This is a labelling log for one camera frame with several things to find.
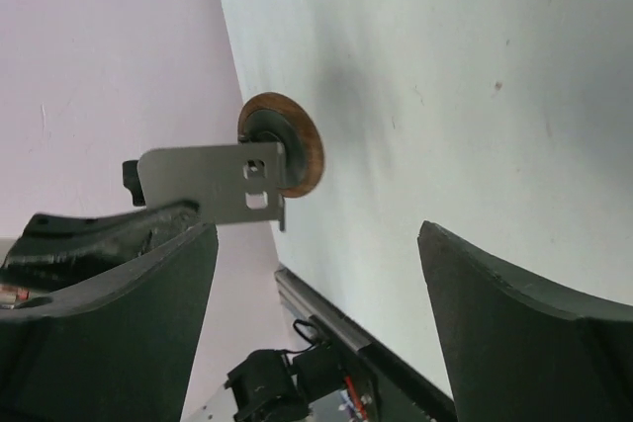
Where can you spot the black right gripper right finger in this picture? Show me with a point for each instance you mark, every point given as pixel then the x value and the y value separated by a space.
pixel 519 347

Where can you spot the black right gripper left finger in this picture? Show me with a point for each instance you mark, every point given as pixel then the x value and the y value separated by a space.
pixel 117 347

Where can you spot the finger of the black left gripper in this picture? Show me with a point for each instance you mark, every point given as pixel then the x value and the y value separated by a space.
pixel 56 251

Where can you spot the round wooden phone stand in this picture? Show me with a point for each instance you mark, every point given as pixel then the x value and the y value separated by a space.
pixel 278 156

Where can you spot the black stand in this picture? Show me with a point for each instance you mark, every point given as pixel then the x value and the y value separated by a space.
pixel 131 182

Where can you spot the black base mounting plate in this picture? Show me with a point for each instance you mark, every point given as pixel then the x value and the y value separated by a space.
pixel 402 393

